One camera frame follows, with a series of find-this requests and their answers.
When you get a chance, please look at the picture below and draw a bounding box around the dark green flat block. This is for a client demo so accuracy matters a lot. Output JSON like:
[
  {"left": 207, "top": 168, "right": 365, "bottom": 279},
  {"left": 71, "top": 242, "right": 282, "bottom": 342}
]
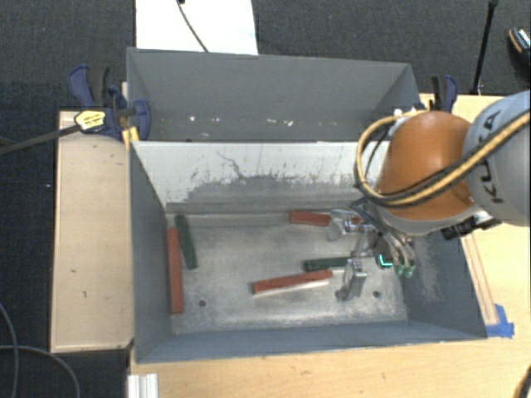
[
  {"left": 173, "top": 213, "right": 200, "bottom": 271},
  {"left": 303, "top": 256, "right": 352, "bottom": 274}
]

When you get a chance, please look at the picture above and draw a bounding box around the red-brown flat block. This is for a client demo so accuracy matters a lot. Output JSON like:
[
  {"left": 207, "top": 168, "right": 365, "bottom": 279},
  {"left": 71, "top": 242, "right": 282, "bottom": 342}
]
[
  {"left": 166, "top": 226, "right": 186, "bottom": 316},
  {"left": 288, "top": 210, "right": 363, "bottom": 227},
  {"left": 250, "top": 268, "right": 335, "bottom": 299}
]

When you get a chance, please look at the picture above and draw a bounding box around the black cylinder on white bracket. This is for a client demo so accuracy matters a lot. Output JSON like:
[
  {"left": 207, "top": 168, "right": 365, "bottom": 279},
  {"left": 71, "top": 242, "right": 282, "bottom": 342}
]
[{"left": 441, "top": 212, "right": 501, "bottom": 240}]

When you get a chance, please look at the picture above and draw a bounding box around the grey metal bin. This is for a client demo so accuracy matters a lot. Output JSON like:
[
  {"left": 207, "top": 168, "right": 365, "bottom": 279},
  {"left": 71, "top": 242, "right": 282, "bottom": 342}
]
[{"left": 125, "top": 46, "right": 489, "bottom": 365}]

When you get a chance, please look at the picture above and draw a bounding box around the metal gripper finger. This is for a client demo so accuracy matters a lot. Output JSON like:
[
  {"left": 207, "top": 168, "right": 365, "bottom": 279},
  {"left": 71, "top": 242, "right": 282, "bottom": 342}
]
[
  {"left": 334, "top": 258, "right": 369, "bottom": 302},
  {"left": 327, "top": 209, "right": 363, "bottom": 242}
]

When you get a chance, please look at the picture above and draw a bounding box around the pale wood board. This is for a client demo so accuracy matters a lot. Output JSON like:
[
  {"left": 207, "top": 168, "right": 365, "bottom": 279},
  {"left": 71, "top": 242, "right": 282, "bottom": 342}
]
[{"left": 50, "top": 109, "right": 136, "bottom": 354}]

